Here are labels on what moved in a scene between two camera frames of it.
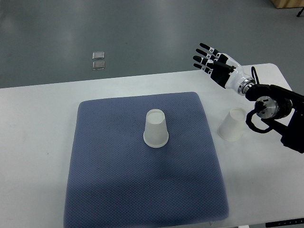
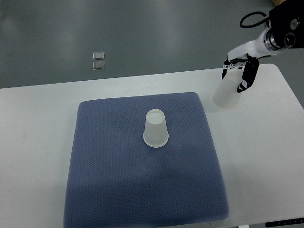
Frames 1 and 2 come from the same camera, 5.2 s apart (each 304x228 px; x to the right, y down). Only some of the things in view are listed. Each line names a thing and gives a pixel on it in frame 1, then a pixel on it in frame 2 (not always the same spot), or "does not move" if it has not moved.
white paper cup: (230, 128) to (226, 96)
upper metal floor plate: (98, 55) does not move
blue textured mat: (114, 180) does not move
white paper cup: (156, 134) does not move
